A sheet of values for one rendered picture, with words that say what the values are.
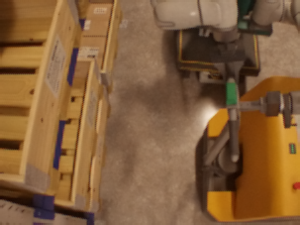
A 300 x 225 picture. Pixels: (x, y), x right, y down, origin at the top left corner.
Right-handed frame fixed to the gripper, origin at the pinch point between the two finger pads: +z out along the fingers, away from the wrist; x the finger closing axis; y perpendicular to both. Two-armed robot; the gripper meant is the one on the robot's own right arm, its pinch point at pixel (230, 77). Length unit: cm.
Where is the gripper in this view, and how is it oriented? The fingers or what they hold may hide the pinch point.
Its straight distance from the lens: 119.8
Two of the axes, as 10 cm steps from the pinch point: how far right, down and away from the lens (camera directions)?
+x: -9.5, 0.6, 3.0
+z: 2.3, 7.8, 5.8
